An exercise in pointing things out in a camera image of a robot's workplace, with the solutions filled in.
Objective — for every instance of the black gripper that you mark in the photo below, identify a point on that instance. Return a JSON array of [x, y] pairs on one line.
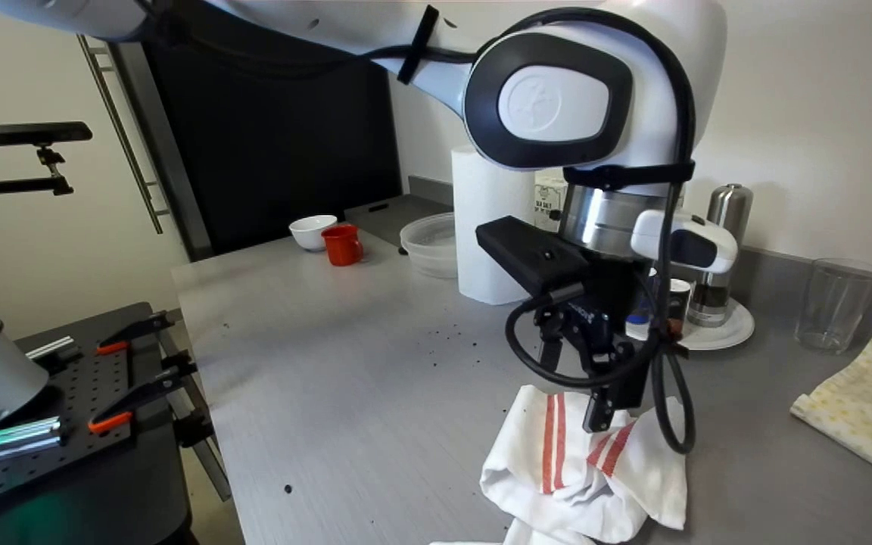
[[607, 339]]

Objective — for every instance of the white towel with red stripes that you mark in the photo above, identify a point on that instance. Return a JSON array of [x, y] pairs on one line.
[[564, 487]]

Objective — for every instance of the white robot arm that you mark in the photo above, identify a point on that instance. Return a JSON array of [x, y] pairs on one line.
[[609, 91]]

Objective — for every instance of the white paper towel roll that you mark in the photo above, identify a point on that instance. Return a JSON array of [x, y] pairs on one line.
[[486, 202]]

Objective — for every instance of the white plate with items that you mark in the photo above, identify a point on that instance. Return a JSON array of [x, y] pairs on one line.
[[716, 319]]

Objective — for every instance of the silver shaker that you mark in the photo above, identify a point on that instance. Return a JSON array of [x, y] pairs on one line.
[[728, 208]]

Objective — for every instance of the clear plastic container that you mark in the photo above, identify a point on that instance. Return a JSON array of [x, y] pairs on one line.
[[430, 246]]

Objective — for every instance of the clear drinking glass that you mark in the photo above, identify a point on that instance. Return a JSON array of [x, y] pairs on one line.
[[833, 304]]

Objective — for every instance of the red plastic cup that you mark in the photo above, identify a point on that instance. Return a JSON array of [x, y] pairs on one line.
[[344, 243]]

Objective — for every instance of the white ceramic bowl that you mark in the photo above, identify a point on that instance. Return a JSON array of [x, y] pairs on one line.
[[306, 231]]

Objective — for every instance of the orange black clamp near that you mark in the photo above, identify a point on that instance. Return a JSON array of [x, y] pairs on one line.
[[177, 368]]

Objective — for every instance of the orange black clamp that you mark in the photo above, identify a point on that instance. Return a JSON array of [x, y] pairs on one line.
[[123, 337], [177, 368]]

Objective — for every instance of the black refrigerator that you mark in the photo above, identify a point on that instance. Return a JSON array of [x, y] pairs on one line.
[[252, 131]]

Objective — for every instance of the orange black clamp far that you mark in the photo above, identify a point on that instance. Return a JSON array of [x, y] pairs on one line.
[[123, 337]]

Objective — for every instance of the black optical breadboard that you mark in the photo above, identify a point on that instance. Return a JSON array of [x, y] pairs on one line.
[[128, 464]]

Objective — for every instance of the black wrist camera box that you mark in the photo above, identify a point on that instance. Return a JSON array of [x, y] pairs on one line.
[[543, 265]]

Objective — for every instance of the black camera on stand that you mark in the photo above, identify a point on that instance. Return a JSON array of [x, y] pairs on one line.
[[43, 134]]

